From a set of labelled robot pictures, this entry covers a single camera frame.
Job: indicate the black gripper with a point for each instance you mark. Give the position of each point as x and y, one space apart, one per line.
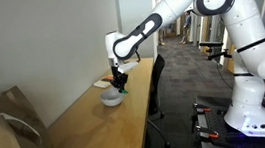
118 75

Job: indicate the green capped white marker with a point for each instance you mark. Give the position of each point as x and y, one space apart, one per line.
124 91

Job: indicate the white bowl shaped cup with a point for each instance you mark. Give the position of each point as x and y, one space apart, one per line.
111 99

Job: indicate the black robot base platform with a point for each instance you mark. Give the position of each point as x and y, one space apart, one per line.
219 131

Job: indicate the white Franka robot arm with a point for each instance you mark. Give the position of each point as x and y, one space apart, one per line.
245 37

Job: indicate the small orange white packet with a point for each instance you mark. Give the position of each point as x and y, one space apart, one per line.
102 83

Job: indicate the black office chair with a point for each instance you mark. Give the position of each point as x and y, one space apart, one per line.
156 78

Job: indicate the person in blue top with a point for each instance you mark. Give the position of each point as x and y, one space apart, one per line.
161 37

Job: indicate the person in grey top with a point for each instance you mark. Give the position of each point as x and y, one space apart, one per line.
186 26

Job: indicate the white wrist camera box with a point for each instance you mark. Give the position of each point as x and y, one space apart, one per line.
128 67

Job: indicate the black camera stand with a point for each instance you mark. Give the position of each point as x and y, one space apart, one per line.
216 54

